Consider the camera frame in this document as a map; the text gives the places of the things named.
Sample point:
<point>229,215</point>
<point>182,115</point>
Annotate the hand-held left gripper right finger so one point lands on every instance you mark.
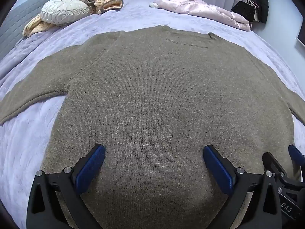
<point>218,169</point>

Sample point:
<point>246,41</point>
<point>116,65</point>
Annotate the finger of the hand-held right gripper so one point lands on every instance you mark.
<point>271,162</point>
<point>296,155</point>

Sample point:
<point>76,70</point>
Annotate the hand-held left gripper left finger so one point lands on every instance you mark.
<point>90,167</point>

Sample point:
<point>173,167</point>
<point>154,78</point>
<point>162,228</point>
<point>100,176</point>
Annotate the olive brown knit sweater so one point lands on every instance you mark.
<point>154,100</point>

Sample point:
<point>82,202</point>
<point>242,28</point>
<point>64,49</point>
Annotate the lilac plush blanket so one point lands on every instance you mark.
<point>23,136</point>

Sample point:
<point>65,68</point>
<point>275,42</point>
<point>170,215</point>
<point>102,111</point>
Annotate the round cream pleated pillow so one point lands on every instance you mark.
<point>64,10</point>

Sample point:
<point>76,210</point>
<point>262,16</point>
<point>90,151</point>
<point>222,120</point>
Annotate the pink puffer jacket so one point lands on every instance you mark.
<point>202,10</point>

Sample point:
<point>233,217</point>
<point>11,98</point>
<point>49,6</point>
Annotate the beige ribbed garment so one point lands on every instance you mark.
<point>106,2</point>

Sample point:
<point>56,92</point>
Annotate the grey quilted headboard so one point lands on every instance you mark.
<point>21,16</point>

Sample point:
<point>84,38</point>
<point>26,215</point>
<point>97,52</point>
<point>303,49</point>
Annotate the wall-mounted television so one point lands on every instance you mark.
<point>301,37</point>

